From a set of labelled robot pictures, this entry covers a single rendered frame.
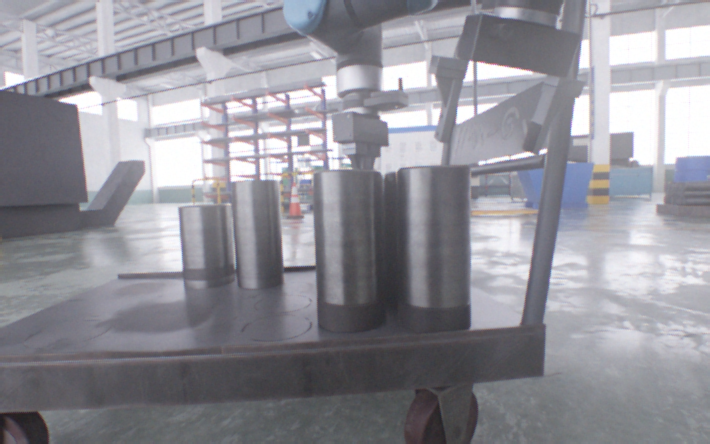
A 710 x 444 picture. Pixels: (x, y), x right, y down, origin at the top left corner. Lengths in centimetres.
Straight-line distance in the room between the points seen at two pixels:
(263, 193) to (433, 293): 51
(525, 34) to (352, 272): 41
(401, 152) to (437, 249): 775
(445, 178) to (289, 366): 38
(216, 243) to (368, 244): 50
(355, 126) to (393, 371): 41
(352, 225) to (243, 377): 29
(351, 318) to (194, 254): 51
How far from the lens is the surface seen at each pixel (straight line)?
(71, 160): 697
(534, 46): 49
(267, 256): 91
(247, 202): 90
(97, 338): 76
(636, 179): 1568
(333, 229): 58
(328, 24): 60
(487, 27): 46
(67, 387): 71
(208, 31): 1460
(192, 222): 97
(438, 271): 57
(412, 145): 829
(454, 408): 68
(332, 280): 60
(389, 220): 70
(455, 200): 56
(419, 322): 60
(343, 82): 68
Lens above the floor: 50
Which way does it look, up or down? 5 degrees down
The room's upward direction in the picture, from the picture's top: 2 degrees counter-clockwise
